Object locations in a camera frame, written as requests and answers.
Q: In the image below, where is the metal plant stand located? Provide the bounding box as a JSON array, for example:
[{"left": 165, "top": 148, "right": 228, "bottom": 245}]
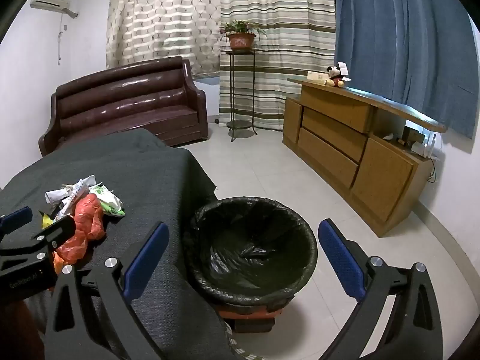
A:
[{"left": 220, "top": 48, "right": 259, "bottom": 142}]

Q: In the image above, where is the white router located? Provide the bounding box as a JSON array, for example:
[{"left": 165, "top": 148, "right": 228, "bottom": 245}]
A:
[{"left": 412, "top": 131, "right": 441, "bottom": 158}]

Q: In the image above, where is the blue curtain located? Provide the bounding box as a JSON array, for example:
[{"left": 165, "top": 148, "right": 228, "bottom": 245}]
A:
[{"left": 332, "top": 0, "right": 477, "bottom": 139}]

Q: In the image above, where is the person's left forearm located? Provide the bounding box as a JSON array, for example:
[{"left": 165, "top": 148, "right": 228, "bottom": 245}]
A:
[{"left": 0, "top": 300, "right": 40, "bottom": 360}]

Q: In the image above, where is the mouse plush toy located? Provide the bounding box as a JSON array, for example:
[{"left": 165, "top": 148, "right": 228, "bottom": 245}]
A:
[{"left": 324, "top": 65, "right": 352, "bottom": 89}]

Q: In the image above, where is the wall cable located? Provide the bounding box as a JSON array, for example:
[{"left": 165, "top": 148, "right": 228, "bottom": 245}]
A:
[{"left": 56, "top": 15, "right": 68, "bottom": 65}]

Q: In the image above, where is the trash bin with black bag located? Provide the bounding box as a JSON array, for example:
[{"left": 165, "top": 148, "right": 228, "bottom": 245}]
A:
[{"left": 182, "top": 196, "right": 319, "bottom": 306}]

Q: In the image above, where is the potted plant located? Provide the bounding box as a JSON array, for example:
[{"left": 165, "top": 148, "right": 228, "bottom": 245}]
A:
[{"left": 219, "top": 20, "right": 268, "bottom": 51}]

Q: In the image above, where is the beige patterned curtain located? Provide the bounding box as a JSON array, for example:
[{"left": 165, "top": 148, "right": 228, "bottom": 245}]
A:
[{"left": 106, "top": 0, "right": 223, "bottom": 77}]

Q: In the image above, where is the dark grey tablecloth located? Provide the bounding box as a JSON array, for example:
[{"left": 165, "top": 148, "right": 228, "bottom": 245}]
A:
[{"left": 0, "top": 128, "right": 233, "bottom": 360}]

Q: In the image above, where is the red stool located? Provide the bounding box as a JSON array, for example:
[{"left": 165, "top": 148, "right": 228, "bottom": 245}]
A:
[{"left": 217, "top": 300, "right": 284, "bottom": 334}]

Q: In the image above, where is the wooden cabinet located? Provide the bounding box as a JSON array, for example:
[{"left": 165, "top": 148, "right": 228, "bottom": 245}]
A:
[{"left": 282, "top": 77, "right": 447, "bottom": 238}]

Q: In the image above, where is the orange plastic bag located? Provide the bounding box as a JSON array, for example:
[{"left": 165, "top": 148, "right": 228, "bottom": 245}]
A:
[{"left": 52, "top": 194, "right": 107, "bottom": 275}]

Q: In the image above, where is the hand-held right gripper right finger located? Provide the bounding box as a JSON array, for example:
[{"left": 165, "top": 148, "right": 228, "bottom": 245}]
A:
[{"left": 318, "top": 218, "right": 445, "bottom": 360}]

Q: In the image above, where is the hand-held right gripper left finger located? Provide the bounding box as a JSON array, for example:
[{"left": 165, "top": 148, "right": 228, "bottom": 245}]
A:
[{"left": 45, "top": 222, "right": 169, "bottom": 360}]

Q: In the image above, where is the white paper wrapper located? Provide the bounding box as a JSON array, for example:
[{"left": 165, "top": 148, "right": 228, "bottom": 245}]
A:
[{"left": 45, "top": 174, "right": 99, "bottom": 216}]

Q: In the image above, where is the green white plastic bag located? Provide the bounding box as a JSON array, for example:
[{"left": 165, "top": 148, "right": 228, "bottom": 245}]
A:
[{"left": 89, "top": 184, "right": 127, "bottom": 218}]

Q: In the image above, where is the striped curtain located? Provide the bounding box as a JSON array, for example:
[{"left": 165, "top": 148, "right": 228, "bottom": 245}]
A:
[{"left": 218, "top": 0, "right": 337, "bottom": 131}]

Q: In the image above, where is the brown leather sofa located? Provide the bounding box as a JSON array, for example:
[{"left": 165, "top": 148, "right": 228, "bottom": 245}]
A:
[{"left": 38, "top": 55, "right": 209, "bottom": 157}]

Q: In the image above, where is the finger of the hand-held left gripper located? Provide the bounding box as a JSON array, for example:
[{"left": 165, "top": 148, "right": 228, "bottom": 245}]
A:
[
  {"left": 0, "top": 217, "right": 77, "bottom": 271},
  {"left": 0, "top": 207, "right": 34, "bottom": 238}
]

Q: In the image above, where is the white air conditioner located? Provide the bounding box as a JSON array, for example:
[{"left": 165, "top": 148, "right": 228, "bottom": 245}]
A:
[{"left": 30, "top": 0, "right": 79, "bottom": 17}]

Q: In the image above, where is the striped cloth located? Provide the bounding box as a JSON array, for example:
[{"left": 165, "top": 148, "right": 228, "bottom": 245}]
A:
[{"left": 225, "top": 339, "right": 244, "bottom": 360}]

